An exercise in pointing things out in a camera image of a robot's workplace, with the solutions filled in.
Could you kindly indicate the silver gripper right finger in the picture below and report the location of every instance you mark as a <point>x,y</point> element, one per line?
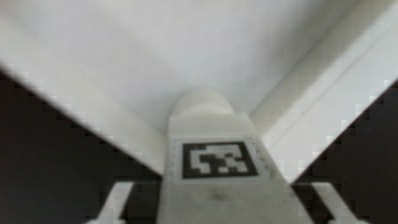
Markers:
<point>343,216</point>

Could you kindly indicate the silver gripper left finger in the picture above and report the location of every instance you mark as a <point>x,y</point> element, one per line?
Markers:
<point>110,212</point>

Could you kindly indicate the white table leg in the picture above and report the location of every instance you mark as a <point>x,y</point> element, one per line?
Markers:
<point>222,185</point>

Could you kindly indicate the white square tabletop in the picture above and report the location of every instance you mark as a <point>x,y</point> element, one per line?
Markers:
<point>112,55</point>

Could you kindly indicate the white U-shaped obstacle fence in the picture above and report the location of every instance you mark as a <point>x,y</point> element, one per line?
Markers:
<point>345,71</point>

